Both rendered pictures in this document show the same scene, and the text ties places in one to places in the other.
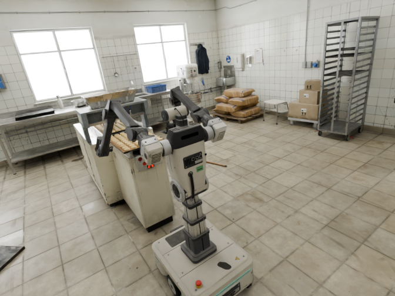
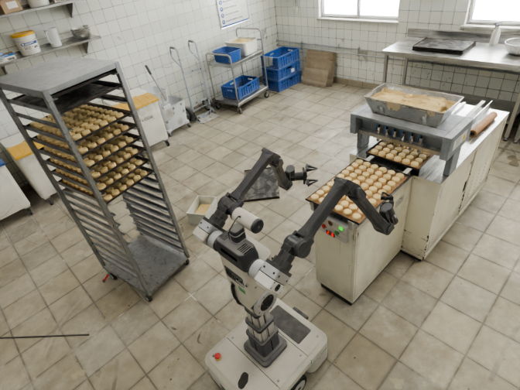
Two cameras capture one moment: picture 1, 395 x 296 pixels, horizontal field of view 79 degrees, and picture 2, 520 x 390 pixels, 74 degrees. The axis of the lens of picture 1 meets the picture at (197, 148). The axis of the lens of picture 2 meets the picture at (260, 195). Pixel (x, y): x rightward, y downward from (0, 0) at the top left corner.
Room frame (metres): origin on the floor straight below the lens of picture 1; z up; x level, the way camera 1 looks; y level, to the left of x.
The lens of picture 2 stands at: (1.35, -1.09, 2.31)
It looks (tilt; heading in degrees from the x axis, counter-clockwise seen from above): 37 degrees down; 83
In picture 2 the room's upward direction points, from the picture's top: 9 degrees counter-clockwise
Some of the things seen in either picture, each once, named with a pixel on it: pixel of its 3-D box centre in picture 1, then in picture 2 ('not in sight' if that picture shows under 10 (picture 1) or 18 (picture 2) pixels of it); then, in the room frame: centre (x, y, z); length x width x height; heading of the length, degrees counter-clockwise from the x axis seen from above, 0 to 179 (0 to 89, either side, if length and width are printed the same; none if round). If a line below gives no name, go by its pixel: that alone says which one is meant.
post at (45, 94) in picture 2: not in sight; (107, 215); (0.58, 0.86, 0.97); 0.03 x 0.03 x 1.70; 43
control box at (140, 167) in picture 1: (149, 160); (332, 226); (1.97, 0.44, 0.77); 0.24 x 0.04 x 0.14; 121
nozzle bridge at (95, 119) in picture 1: (115, 119); (405, 137); (2.71, 0.89, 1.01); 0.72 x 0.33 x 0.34; 121
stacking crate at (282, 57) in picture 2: not in sight; (280, 57); (2.89, 5.10, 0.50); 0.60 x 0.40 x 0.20; 34
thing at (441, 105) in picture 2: not in sight; (410, 102); (2.71, 0.89, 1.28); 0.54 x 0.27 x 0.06; 121
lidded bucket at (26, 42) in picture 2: not in sight; (27, 42); (-0.39, 3.51, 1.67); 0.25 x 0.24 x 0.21; 32
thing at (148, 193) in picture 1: (141, 177); (361, 231); (2.28, 0.63, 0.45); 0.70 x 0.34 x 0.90; 31
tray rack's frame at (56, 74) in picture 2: not in sight; (111, 189); (0.53, 1.23, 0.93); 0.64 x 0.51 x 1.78; 133
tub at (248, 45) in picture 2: not in sight; (241, 46); (2.19, 4.77, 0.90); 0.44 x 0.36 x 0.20; 131
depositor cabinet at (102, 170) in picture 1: (116, 154); (423, 174); (3.12, 1.14, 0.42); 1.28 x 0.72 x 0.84; 31
